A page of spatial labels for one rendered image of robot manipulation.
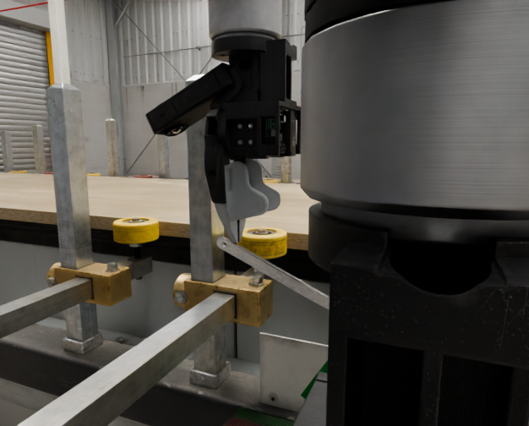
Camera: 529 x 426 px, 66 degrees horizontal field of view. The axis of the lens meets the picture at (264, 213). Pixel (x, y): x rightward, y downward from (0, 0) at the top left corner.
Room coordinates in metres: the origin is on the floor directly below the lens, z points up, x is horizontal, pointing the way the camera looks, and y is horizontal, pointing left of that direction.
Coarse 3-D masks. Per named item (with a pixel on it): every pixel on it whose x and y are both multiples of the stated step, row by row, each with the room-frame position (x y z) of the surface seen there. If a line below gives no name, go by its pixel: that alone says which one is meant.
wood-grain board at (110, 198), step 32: (0, 192) 1.23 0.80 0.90; (32, 192) 1.23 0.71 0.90; (96, 192) 1.23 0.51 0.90; (128, 192) 1.23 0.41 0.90; (160, 192) 1.23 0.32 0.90; (288, 192) 1.23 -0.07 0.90; (96, 224) 0.82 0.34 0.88; (160, 224) 0.76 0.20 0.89; (256, 224) 0.73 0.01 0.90; (288, 224) 0.73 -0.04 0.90
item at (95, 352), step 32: (0, 352) 0.68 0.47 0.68; (32, 352) 0.65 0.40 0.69; (64, 352) 0.63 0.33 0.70; (96, 352) 0.63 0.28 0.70; (32, 384) 0.65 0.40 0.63; (64, 384) 0.62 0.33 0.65; (160, 384) 0.55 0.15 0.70; (192, 384) 0.54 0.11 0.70; (224, 384) 0.54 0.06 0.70; (256, 384) 0.54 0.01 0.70; (128, 416) 0.57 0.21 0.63; (160, 416) 0.55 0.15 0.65; (192, 416) 0.52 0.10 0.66; (224, 416) 0.50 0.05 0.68; (288, 416) 0.47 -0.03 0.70
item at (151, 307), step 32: (0, 224) 1.02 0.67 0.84; (32, 224) 0.98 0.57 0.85; (0, 256) 1.03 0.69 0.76; (32, 256) 0.98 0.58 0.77; (96, 256) 0.90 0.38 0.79; (128, 256) 0.87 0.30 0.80; (160, 256) 0.83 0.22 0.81; (224, 256) 0.77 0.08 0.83; (288, 256) 0.73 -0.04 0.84; (0, 288) 1.03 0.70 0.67; (32, 288) 0.99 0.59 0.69; (160, 288) 0.83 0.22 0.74; (288, 288) 0.72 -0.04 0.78; (320, 288) 0.70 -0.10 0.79; (128, 320) 0.87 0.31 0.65; (160, 320) 0.84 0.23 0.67; (288, 320) 0.72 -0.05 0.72; (320, 320) 0.70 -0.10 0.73; (256, 352) 0.75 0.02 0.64; (0, 416) 1.11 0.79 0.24
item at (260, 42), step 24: (216, 48) 0.43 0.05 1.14; (240, 48) 0.41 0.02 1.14; (264, 48) 0.42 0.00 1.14; (288, 48) 0.42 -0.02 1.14; (240, 72) 0.44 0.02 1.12; (264, 72) 0.42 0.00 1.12; (288, 72) 0.43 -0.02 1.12; (240, 96) 0.44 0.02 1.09; (264, 96) 0.42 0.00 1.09; (288, 96) 0.43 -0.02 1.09; (216, 120) 0.42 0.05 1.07; (240, 120) 0.42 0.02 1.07; (264, 120) 0.41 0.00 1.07; (288, 120) 0.44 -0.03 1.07; (240, 144) 0.42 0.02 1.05; (264, 144) 0.41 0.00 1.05; (288, 144) 0.44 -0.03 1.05
